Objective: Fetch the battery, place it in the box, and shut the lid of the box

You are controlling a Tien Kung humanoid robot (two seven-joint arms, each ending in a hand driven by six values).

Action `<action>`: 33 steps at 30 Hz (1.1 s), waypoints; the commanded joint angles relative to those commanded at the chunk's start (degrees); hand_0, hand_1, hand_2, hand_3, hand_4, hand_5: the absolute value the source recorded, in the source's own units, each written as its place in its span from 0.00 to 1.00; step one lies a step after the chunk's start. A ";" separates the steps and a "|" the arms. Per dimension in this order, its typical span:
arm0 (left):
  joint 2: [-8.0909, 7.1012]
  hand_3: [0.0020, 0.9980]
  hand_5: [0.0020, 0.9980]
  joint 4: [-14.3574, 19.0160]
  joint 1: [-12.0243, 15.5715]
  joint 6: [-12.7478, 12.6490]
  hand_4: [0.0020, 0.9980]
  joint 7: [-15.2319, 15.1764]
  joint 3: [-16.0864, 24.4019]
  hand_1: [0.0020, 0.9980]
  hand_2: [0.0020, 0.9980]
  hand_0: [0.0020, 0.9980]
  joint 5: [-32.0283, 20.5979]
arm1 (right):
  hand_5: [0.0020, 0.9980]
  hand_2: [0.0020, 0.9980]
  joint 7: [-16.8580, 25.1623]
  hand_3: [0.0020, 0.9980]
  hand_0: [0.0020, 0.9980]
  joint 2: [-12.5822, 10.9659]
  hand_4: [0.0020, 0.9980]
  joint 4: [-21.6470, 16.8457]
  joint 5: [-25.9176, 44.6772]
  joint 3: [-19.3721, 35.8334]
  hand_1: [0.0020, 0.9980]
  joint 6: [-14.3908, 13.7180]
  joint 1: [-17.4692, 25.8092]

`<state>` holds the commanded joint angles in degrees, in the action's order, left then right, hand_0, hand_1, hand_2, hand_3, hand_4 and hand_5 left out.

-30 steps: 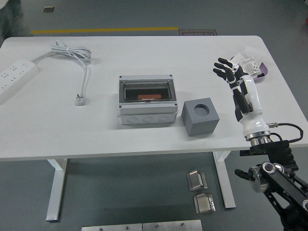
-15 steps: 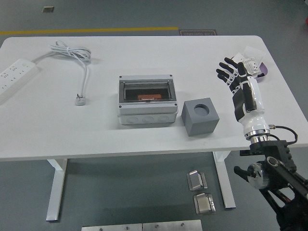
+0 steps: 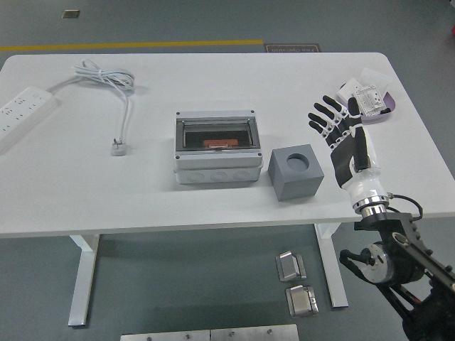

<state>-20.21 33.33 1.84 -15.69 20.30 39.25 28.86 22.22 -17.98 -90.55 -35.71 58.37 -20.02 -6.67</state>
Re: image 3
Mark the purple plastic tray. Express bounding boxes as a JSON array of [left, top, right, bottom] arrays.
[[336, 82, 397, 125]]

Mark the translucent plastic bag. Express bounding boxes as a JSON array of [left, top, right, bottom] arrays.
[[358, 67, 392, 93]]

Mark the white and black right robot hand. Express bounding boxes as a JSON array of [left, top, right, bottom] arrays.
[[307, 94, 388, 210]]

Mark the grey plastic junction box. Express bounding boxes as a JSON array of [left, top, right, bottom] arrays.
[[173, 110, 264, 185]]

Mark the orange cylindrical battery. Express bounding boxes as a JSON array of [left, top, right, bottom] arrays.
[[202, 139, 238, 149]]

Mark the dark floor sign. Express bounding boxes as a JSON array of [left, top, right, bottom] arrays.
[[263, 43, 322, 54]]

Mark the white power cable with plug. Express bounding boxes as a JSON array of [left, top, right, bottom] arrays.
[[48, 59, 137, 157]]

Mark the printed white packet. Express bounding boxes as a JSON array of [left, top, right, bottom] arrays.
[[353, 84, 388, 117]]

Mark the white table leg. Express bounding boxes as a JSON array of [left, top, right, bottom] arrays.
[[314, 223, 349, 308], [67, 234, 100, 327]]

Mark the metal base plate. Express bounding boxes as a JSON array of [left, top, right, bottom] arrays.
[[210, 324, 299, 341], [119, 328, 211, 341]]

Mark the transparent grey-framed box lid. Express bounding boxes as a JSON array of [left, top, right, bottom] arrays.
[[179, 117, 257, 152]]

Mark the grey block with round hole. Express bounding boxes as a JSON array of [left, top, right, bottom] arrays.
[[268, 144, 325, 202]]

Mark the white power strip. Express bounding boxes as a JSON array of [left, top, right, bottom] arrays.
[[0, 85, 60, 153]]

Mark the yellow floor tape line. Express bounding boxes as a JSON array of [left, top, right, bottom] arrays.
[[0, 38, 264, 53]]

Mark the plain white card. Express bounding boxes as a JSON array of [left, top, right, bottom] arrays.
[[337, 78, 364, 107]]

